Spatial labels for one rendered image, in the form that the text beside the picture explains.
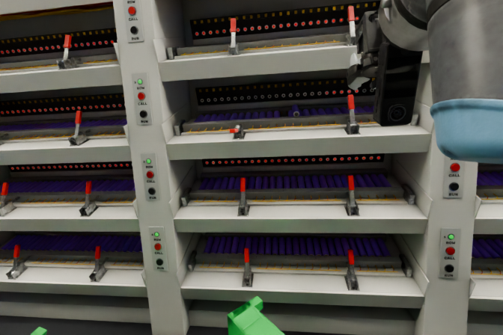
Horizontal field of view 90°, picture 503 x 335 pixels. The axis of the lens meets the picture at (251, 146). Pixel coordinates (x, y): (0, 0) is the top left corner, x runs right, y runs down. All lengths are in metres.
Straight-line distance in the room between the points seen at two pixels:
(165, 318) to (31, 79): 0.72
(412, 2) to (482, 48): 0.11
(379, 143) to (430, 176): 0.13
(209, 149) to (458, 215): 0.58
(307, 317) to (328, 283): 0.13
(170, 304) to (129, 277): 0.14
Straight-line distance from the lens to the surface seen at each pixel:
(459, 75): 0.22
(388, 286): 0.79
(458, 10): 0.23
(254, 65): 0.60
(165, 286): 0.81
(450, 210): 0.73
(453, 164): 0.70
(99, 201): 0.88
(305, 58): 0.60
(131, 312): 0.96
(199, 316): 0.88
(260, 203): 0.68
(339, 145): 0.61
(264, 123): 0.65
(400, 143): 0.65
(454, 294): 0.83
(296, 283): 0.75
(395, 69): 0.39
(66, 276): 0.99
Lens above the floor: 0.60
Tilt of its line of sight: 8 degrees down
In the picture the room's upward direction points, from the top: 3 degrees counter-clockwise
